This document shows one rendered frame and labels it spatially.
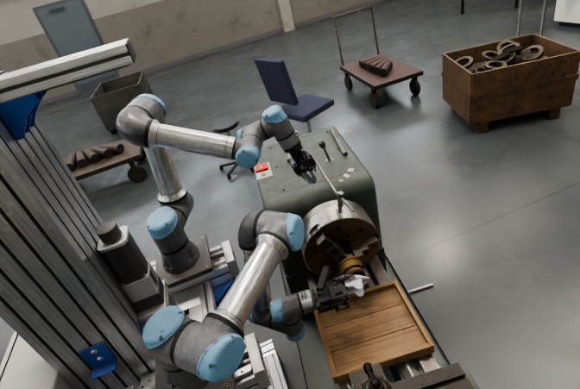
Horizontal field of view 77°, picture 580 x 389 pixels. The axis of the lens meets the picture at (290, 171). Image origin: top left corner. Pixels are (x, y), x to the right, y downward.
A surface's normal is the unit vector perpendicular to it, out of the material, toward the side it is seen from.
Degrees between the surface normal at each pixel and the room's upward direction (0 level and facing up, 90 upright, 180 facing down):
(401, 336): 0
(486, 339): 0
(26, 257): 90
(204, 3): 90
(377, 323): 0
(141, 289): 90
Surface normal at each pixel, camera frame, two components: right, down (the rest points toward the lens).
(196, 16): 0.31, 0.45
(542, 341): -0.22, -0.82
